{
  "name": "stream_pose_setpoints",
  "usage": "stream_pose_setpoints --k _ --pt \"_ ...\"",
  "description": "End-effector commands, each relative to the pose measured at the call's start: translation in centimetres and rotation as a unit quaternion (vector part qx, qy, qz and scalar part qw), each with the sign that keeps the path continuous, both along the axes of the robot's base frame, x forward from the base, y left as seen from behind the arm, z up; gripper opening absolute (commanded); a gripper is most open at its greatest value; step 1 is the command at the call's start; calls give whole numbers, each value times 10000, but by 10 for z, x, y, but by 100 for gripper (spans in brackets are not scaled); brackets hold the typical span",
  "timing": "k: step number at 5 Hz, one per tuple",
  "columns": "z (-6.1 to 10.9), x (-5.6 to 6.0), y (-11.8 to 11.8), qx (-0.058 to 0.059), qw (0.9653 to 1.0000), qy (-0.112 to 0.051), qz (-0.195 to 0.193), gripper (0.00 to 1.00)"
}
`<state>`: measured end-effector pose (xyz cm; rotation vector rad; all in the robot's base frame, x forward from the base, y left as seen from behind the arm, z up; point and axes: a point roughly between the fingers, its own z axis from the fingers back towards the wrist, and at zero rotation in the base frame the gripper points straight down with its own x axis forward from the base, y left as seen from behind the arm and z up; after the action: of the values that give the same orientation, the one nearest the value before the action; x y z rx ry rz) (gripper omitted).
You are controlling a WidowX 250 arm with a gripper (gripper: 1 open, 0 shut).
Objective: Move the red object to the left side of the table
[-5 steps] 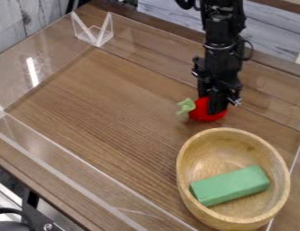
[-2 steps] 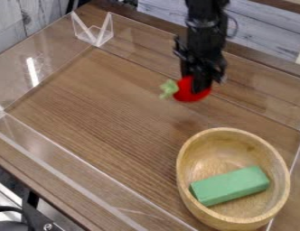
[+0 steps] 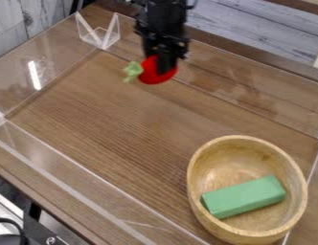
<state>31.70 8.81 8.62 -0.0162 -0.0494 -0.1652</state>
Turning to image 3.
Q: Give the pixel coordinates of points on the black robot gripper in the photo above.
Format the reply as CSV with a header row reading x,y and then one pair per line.
x,y
163,32

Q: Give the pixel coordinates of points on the red plush strawberry green stem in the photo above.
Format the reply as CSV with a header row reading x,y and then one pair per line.
x,y
147,72

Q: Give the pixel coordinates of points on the light wooden bowl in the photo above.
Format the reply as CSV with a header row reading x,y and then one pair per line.
x,y
228,161

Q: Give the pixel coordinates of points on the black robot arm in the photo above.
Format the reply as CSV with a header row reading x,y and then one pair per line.
x,y
167,4

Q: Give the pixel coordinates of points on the green rectangular block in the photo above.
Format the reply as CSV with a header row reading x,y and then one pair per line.
x,y
244,197

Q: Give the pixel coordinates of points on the clear acrylic corner bracket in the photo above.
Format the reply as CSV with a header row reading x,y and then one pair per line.
x,y
98,37

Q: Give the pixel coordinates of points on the clear acrylic table enclosure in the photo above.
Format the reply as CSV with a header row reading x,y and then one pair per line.
x,y
97,148

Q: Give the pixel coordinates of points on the black metal table mount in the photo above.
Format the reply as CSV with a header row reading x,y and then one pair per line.
x,y
45,230

